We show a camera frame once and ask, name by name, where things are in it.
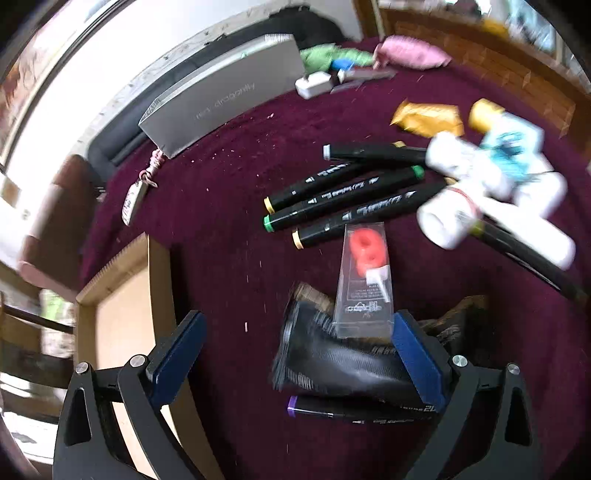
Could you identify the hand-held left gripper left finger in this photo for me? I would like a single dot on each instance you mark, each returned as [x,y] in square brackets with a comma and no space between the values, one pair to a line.
[178,355]

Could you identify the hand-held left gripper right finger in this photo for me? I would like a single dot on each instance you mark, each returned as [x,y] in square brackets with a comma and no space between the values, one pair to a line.
[415,355]

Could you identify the brown cardboard box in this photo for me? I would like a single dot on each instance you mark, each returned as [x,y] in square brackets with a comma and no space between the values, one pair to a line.
[124,314]

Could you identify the clear plastic case red item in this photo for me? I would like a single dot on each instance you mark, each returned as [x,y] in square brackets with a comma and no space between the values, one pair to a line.
[364,277]

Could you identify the black marker purple cap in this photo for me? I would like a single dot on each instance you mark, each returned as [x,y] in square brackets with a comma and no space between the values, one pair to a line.
[332,408]

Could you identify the white plastic tube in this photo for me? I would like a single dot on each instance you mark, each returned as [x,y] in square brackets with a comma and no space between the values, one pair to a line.
[448,217]

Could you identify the black marker tan cap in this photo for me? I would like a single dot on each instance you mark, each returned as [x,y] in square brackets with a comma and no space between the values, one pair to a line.
[369,212]

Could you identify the black marker olive cap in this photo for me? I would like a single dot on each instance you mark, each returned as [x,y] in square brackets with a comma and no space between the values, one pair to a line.
[531,258]

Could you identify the black marker green cap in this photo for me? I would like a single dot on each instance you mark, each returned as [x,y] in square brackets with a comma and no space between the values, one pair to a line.
[341,196]

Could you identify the black marker yellow cap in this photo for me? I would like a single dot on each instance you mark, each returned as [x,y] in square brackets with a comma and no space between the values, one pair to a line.
[304,184]

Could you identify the black marker grey cap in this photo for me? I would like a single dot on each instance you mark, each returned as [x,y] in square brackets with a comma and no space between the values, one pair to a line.
[369,152]

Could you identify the blue print tissue pack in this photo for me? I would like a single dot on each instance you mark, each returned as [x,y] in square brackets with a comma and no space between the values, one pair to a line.
[508,143]

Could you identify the brown padded chair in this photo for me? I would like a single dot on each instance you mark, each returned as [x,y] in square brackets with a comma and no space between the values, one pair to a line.
[60,207]

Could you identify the crumpled yellow packet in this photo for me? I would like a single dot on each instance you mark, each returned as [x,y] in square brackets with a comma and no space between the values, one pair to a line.
[425,117]

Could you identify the grey shoe box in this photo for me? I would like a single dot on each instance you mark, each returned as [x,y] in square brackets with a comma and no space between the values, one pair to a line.
[221,97]

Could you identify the grey red tube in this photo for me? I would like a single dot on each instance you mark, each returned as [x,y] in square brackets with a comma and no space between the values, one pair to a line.
[364,74]

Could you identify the white charger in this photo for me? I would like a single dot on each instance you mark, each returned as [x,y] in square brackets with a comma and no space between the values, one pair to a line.
[311,85]

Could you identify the teal cloth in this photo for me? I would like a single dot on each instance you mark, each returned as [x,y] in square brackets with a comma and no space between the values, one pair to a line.
[342,64]

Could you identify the pink printed cloth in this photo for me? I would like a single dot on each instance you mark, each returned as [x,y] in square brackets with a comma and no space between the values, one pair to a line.
[411,51]

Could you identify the wooden cabinet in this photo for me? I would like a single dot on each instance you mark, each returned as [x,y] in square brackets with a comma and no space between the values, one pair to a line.
[508,64]

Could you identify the green cloth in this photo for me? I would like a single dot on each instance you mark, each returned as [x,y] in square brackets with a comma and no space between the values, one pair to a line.
[323,55]

